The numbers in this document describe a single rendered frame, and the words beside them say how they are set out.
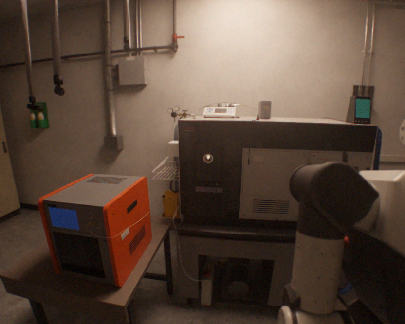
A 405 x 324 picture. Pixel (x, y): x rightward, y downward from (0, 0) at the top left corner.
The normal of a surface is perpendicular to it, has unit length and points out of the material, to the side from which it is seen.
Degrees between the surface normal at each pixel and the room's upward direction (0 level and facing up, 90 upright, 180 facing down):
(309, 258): 76
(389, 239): 72
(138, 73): 90
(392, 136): 90
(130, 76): 90
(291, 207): 90
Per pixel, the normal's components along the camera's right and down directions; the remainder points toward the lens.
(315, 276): -0.51, -0.07
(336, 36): -0.14, 0.24
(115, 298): 0.00, -0.97
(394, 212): -0.78, -0.17
